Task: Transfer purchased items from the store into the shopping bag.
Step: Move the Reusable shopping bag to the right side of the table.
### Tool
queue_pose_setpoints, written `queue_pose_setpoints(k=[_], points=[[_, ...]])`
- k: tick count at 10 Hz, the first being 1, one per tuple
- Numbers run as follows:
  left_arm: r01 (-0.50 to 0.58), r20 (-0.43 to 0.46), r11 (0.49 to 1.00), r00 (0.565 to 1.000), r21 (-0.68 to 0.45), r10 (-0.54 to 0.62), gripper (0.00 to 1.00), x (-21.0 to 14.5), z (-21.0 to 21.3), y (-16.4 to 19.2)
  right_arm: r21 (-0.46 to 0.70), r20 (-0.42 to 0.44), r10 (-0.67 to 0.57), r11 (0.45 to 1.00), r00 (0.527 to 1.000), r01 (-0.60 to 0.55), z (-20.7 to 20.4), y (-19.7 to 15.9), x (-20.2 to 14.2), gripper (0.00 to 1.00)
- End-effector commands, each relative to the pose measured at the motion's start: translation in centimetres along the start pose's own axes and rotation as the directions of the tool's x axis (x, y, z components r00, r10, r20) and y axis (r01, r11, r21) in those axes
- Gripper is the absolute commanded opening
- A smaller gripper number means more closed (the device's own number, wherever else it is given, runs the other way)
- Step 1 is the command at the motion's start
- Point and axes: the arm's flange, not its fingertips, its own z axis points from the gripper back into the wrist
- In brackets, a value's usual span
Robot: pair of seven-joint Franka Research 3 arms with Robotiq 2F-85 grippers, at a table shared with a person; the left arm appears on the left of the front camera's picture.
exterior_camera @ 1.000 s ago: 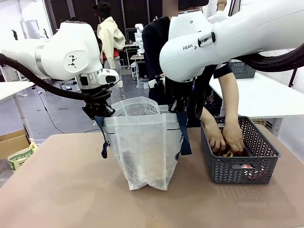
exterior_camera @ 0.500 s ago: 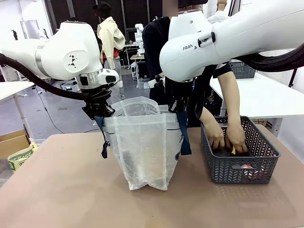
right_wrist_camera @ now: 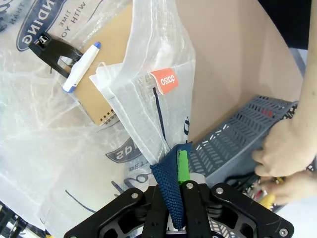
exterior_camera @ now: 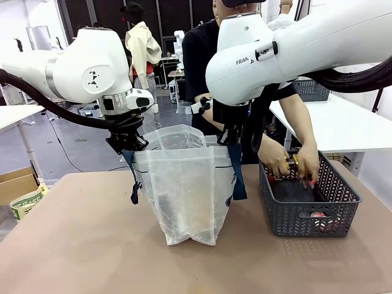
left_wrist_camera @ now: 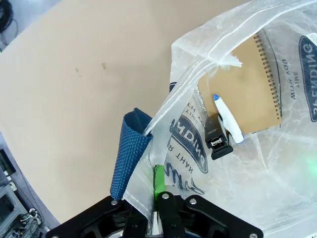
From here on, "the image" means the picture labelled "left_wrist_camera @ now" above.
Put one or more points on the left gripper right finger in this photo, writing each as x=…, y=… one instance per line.
x=171, y=215

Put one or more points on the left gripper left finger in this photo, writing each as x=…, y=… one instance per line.
x=99, y=218

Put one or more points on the translucent white printed shopping bag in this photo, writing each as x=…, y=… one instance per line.
x=247, y=186

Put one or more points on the black stapler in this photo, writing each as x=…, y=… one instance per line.
x=218, y=141

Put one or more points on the white blue marker pen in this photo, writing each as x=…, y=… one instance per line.
x=229, y=119

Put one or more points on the brown spiral notebook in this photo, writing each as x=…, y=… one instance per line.
x=247, y=94

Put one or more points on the grey equipment rack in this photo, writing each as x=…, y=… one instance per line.
x=10, y=203

